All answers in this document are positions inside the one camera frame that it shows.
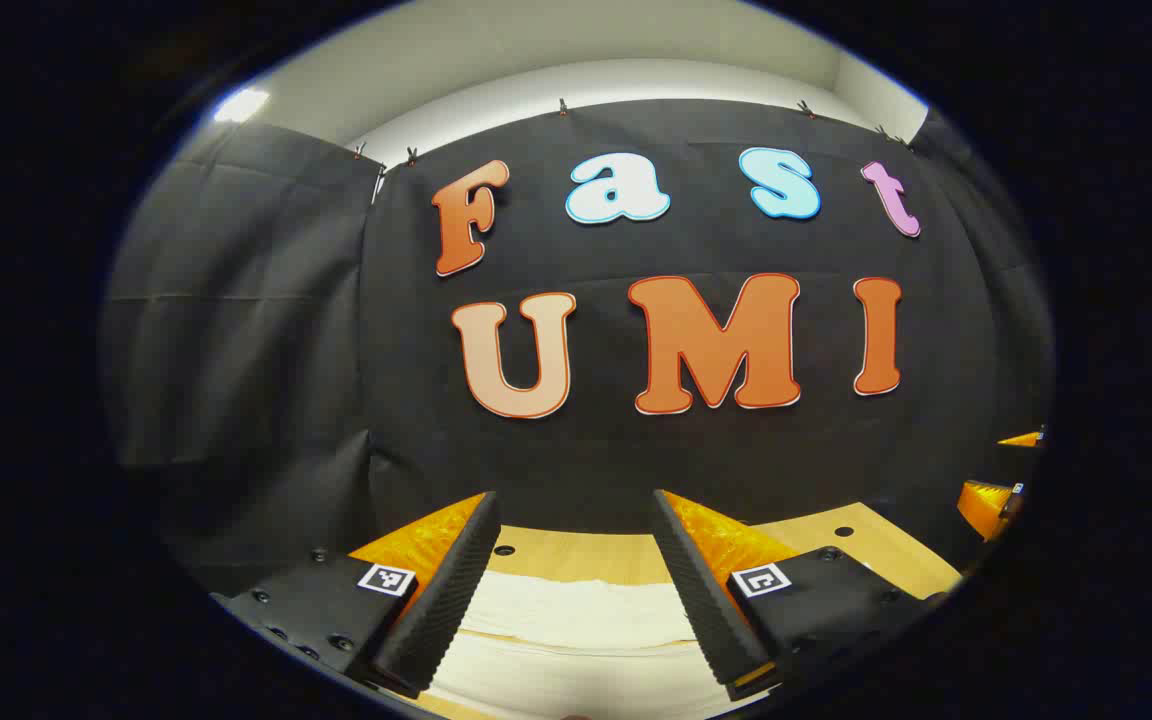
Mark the white jeans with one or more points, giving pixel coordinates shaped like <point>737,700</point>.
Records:
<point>576,620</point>

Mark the ceiling light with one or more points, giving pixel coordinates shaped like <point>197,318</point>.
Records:
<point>241,105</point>

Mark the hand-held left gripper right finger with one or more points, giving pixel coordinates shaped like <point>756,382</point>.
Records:
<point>701,600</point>

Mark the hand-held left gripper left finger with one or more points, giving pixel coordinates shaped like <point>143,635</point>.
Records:
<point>436,610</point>

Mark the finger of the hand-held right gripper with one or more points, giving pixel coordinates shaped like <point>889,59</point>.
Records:
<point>986,505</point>
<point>1024,438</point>

